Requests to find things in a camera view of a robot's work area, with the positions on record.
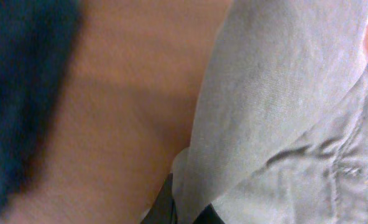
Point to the folded navy blue garment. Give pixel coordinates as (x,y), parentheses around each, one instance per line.
(35,44)

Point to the grey shorts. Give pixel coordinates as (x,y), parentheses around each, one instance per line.
(281,126)

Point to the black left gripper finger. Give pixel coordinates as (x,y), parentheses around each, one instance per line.
(163,210)

